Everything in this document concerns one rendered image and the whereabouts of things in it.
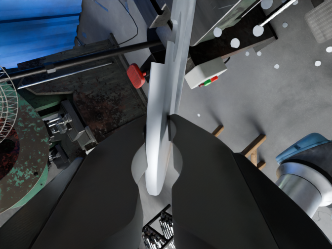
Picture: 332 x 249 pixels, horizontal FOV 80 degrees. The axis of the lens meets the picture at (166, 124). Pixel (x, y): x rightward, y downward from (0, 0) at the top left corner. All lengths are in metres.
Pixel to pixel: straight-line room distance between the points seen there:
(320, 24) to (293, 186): 0.64
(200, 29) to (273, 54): 0.82
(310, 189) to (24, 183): 1.41
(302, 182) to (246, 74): 0.87
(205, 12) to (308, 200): 0.40
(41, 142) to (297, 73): 1.53
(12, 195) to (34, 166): 0.19
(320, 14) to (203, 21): 0.62
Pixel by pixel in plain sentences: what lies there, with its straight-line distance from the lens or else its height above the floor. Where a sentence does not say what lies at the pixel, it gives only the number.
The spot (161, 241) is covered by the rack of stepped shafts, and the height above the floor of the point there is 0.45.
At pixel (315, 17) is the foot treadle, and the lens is 0.97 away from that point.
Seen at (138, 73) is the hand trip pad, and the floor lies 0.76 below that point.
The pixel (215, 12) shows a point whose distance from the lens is 0.39.
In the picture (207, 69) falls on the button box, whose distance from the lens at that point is 0.65.
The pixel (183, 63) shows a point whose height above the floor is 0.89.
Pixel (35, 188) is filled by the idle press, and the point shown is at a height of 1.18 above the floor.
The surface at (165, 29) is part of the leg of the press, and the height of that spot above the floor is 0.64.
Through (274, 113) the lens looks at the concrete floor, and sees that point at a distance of 1.28.
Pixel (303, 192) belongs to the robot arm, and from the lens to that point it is 0.49.
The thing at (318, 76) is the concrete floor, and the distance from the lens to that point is 1.17.
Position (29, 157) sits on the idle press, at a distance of 1.53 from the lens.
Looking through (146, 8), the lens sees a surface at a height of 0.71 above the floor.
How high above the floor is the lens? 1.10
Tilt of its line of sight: 35 degrees down
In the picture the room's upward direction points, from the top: 120 degrees counter-clockwise
